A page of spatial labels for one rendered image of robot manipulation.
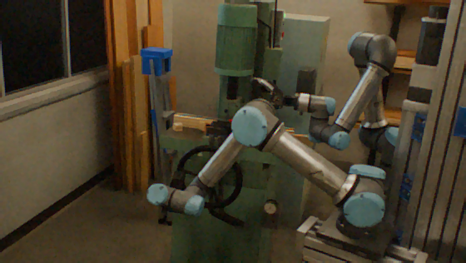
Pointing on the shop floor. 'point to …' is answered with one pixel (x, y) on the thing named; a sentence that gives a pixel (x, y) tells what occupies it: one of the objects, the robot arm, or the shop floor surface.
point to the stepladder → (160, 111)
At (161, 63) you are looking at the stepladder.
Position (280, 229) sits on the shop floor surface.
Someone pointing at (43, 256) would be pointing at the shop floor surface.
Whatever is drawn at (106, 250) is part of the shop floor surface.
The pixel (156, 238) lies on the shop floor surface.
